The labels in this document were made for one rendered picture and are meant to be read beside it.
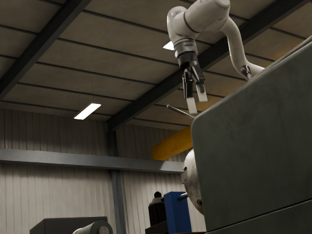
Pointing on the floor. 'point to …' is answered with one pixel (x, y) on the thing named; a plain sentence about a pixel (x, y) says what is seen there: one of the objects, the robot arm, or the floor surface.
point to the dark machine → (64, 224)
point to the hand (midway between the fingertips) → (198, 104)
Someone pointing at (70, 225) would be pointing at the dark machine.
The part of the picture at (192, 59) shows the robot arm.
